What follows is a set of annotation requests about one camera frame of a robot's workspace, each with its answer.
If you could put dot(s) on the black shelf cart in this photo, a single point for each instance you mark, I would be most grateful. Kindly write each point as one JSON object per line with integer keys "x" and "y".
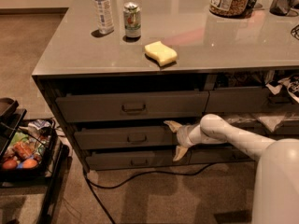
{"x": 31, "y": 201}

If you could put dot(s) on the clear plastic water bottle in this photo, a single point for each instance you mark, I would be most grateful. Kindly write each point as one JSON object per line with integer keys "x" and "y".
{"x": 104, "y": 16}

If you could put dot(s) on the dark glass container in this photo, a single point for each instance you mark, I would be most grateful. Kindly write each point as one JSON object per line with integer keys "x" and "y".
{"x": 283, "y": 8}

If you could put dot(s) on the grey drawer counter cabinet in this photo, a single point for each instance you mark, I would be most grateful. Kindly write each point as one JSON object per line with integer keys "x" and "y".
{"x": 213, "y": 53}

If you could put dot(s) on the black snack basket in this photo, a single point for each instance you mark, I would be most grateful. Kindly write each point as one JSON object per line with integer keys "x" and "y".
{"x": 29, "y": 151}

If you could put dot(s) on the black wire object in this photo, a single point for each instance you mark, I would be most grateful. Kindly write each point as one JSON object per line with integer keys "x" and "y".
{"x": 295, "y": 32}

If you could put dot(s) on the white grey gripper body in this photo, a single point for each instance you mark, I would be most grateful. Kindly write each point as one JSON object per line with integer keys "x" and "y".
{"x": 182, "y": 136}

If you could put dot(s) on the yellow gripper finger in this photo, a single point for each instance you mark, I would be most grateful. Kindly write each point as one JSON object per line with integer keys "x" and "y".
{"x": 180, "y": 153}
{"x": 173, "y": 125}

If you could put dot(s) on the yellow sponge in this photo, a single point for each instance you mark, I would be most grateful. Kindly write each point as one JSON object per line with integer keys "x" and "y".
{"x": 160, "y": 53}

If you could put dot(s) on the dark tray on cart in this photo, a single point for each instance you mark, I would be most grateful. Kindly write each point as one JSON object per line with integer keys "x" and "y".
{"x": 7, "y": 107}

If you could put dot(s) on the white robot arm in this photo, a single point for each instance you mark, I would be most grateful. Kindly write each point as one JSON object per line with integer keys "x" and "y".
{"x": 276, "y": 190}

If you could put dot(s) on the green white soda can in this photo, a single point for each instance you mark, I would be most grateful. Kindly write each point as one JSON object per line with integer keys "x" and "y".
{"x": 132, "y": 19}

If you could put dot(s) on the black white crumpled bag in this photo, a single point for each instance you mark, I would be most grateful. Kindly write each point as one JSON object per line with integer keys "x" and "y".
{"x": 291, "y": 84}

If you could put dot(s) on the white snack packets in drawer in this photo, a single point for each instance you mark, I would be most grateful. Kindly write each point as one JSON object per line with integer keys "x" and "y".
{"x": 271, "y": 121}

